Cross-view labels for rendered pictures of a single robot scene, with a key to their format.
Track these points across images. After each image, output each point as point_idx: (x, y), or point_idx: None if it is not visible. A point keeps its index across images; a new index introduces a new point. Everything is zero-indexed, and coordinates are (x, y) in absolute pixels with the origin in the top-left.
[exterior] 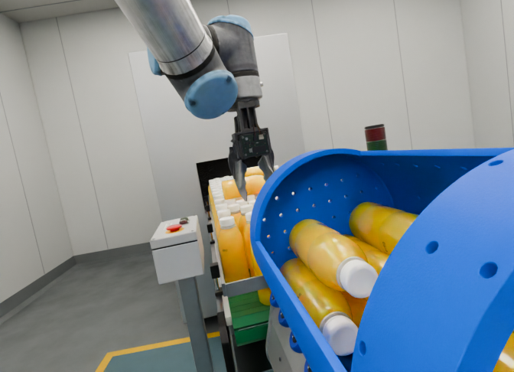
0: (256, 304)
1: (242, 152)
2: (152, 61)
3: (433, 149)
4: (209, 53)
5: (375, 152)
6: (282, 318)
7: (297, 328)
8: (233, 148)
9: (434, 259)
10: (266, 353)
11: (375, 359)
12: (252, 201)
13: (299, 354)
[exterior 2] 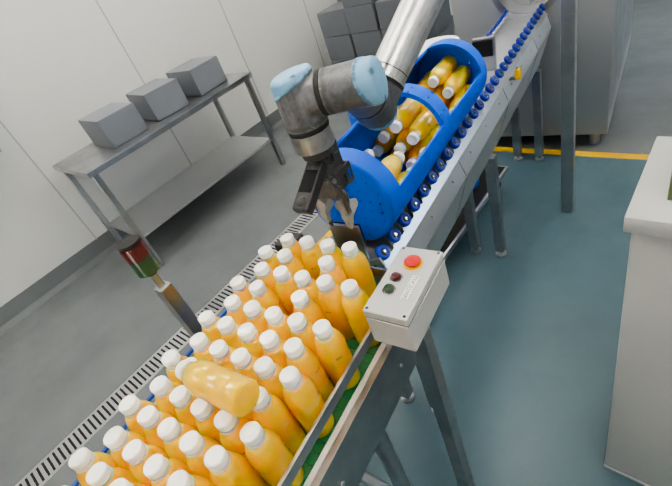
0: None
1: (349, 176)
2: (385, 87)
3: (357, 121)
4: None
5: (338, 143)
6: (398, 234)
7: (432, 148)
8: (340, 185)
9: (430, 97)
10: None
11: (441, 112)
12: (271, 335)
13: (407, 227)
